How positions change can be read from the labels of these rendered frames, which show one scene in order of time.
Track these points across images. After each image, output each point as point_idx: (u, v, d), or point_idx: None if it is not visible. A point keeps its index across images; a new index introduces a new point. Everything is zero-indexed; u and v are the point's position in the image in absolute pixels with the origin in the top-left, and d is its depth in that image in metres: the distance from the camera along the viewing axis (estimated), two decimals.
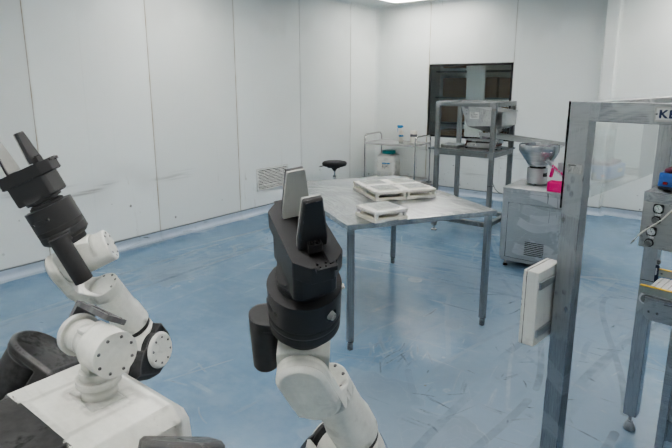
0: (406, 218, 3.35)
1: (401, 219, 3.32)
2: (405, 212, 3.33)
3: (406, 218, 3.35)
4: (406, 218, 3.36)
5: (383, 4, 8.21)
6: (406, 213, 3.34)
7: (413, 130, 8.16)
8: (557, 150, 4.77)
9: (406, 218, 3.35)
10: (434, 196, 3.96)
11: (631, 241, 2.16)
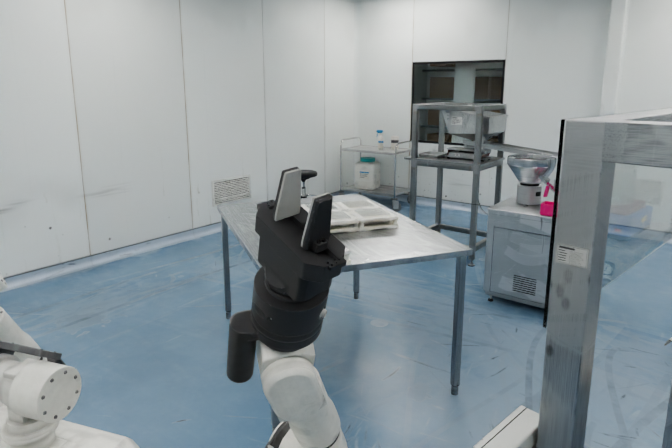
0: (349, 263, 2.51)
1: None
2: (346, 256, 2.49)
3: (349, 263, 2.51)
4: (349, 263, 2.51)
5: None
6: (349, 257, 2.50)
7: None
8: (552, 165, 3.93)
9: (349, 263, 2.51)
10: (395, 226, 3.12)
11: (666, 342, 1.32)
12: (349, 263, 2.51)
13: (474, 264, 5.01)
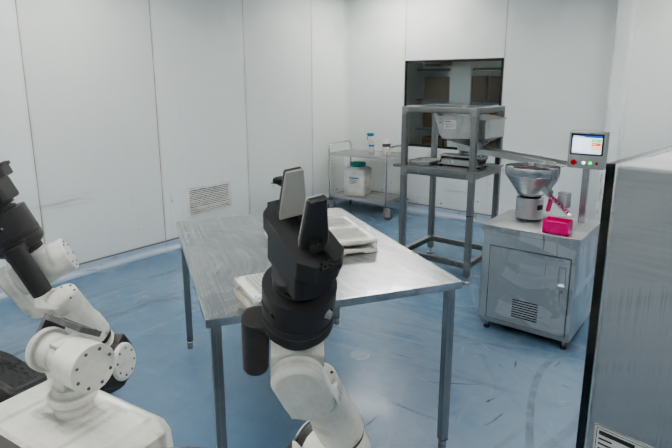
0: None
1: None
2: None
3: None
4: None
5: None
6: None
7: (385, 139, 6.87)
8: (556, 175, 3.49)
9: None
10: (374, 250, 2.68)
11: None
12: None
13: (469, 281, 4.57)
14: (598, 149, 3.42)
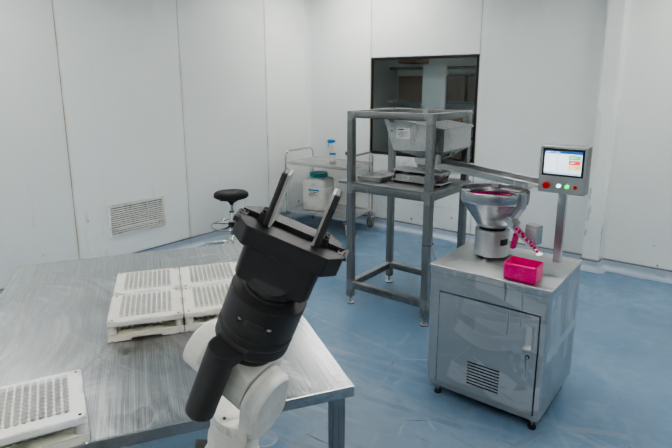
0: (90, 439, 1.27)
1: (66, 446, 1.24)
2: (79, 428, 1.25)
3: (90, 438, 1.27)
4: (90, 438, 1.28)
5: None
6: (86, 428, 1.26)
7: None
8: (523, 202, 2.69)
9: (90, 437, 1.28)
10: None
11: None
12: (90, 438, 1.28)
13: (427, 323, 3.77)
14: (577, 169, 2.63)
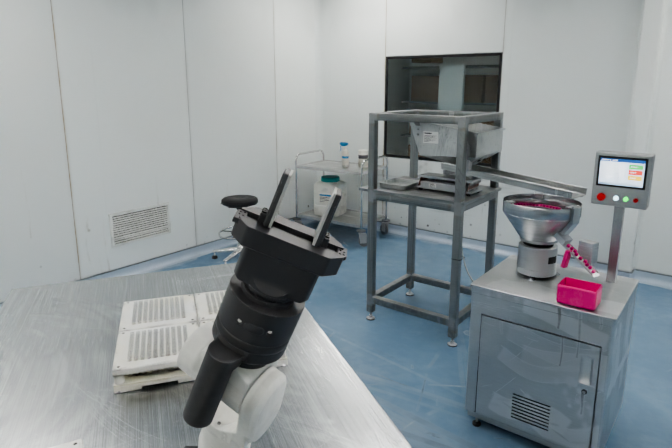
0: None
1: None
2: None
3: None
4: None
5: None
6: None
7: (362, 149, 5.79)
8: (576, 216, 2.41)
9: None
10: (281, 363, 1.60)
11: None
12: None
13: (456, 343, 3.49)
14: (638, 180, 2.34)
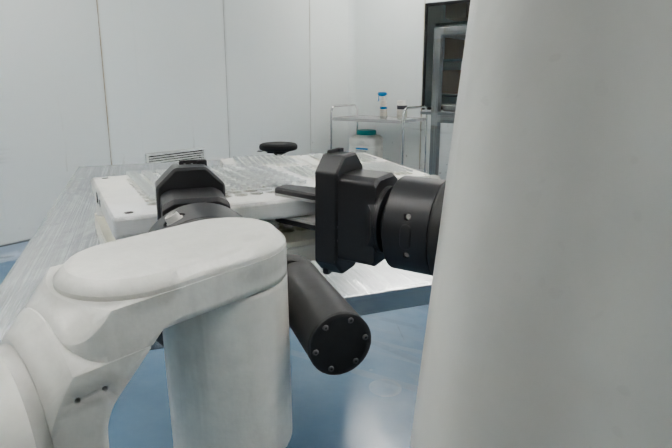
0: None
1: (313, 256, 0.56)
2: None
3: None
4: None
5: None
6: None
7: None
8: None
9: None
10: None
11: None
12: None
13: None
14: None
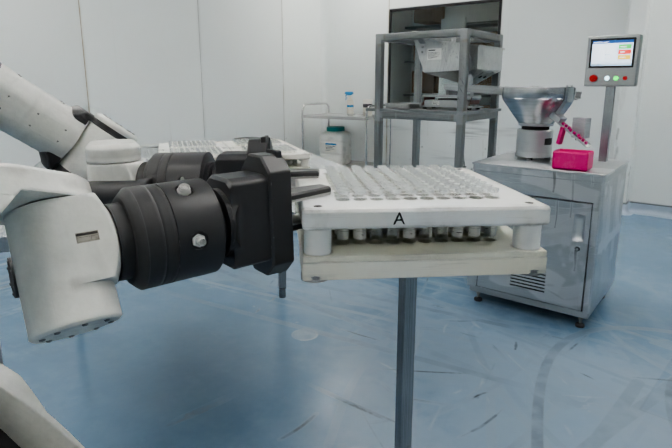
0: (315, 282, 0.51)
1: (300, 259, 0.55)
2: (304, 234, 0.52)
3: (315, 279, 0.50)
4: (318, 282, 0.51)
5: None
6: (310, 247, 0.50)
7: None
8: (570, 95, 2.61)
9: (318, 280, 0.50)
10: None
11: None
12: (319, 282, 0.51)
13: None
14: (627, 58, 2.54)
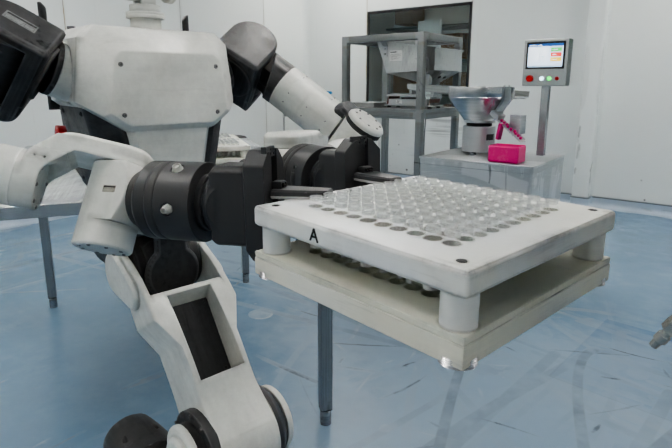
0: (261, 277, 0.52)
1: None
2: None
3: (261, 275, 0.52)
4: (263, 278, 0.52)
5: None
6: (262, 243, 0.52)
7: None
8: (508, 94, 2.82)
9: (263, 276, 0.51)
10: None
11: (666, 328, 0.21)
12: (264, 279, 0.51)
13: None
14: (558, 60, 2.75)
